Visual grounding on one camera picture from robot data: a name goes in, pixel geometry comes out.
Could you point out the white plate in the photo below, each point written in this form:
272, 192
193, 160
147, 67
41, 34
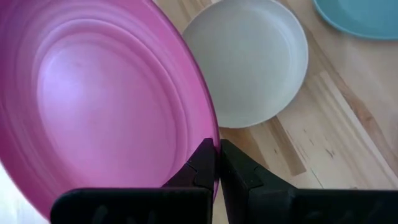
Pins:
248, 62

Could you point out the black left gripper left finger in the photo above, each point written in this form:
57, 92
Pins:
140, 205

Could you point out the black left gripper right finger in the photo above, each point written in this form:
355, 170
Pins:
280, 205

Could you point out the pink plate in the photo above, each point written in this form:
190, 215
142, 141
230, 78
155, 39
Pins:
102, 93

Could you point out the teal plate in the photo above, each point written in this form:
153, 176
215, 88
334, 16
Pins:
357, 15

